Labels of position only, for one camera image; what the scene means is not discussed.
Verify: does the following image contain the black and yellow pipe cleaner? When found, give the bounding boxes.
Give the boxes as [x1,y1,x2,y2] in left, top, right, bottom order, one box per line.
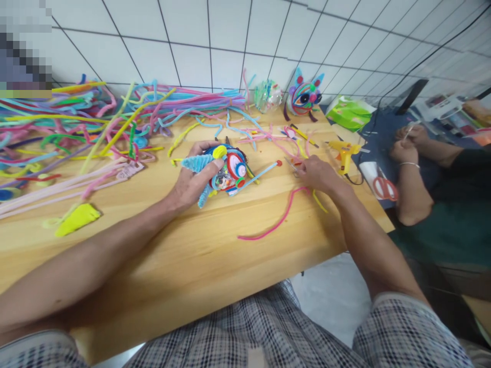
[289,123,320,149]

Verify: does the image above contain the pipe cleaner cat face craft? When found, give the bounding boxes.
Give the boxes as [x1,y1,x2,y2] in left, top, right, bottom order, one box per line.
[283,66,326,123]

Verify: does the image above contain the red-handled scissors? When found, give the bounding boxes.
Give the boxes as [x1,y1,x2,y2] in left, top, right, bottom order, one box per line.
[372,176,399,203]

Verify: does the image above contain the person's right hand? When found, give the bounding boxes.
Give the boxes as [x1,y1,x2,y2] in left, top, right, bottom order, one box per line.
[296,154,349,197]

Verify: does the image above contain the short yellow-green pipe cleaner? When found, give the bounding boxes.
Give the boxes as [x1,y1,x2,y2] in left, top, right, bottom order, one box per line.
[311,188,330,214]

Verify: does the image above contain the green tissue packet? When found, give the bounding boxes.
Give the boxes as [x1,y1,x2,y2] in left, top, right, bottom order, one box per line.
[325,95,374,133]

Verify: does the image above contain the colourful pipe cleaner craft figure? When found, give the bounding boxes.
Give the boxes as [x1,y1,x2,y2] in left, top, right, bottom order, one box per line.
[180,142,283,210]

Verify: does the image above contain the person's left index finger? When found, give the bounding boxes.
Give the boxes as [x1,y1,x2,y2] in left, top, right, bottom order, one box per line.
[190,140,224,156]

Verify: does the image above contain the curved yellow pipe cleaner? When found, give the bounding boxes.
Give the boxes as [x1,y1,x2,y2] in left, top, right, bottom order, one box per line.
[167,118,206,158]

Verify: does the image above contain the plastic box of craft supplies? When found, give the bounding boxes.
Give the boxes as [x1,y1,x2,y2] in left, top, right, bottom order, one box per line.
[418,93,491,146]

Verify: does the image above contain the white paper piece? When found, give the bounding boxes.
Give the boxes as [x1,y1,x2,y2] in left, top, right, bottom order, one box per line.
[358,160,385,192]

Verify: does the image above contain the yellow hot glue gun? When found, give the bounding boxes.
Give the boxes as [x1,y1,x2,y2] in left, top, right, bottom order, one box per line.
[325,140,364,177]

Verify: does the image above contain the person's right fingers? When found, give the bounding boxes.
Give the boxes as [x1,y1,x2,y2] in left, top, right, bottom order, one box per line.
[296,154,321,181]

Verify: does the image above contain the black stand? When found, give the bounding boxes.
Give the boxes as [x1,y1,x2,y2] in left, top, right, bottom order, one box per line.
[395,78,430,116]

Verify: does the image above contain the small metal scissors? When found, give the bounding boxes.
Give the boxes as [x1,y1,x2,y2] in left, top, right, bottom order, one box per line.
[283,156,304,178]

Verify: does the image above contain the person's body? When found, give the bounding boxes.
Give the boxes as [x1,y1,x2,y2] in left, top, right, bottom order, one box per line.
[0,280,477,368]

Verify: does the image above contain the pile of colourful pipe cleaners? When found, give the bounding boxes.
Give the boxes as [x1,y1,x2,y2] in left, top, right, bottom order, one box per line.
[0,68,277,220]

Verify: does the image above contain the long pink pipe cleaner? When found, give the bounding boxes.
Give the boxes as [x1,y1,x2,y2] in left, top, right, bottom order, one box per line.
[237,186,312,242]

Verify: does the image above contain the black wall cable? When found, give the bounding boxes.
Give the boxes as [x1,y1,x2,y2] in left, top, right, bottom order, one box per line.
[377,3,491,112]

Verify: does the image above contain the person's left thumb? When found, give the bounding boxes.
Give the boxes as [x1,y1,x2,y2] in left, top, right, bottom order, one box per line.
[205,158,226,181]

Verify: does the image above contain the person's left hand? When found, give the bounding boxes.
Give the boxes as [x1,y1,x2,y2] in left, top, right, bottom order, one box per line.
[168,140,226,214]

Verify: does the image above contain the yellow pipe cleaner cone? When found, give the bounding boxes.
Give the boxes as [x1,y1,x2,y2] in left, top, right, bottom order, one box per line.
[41,202,102,239]

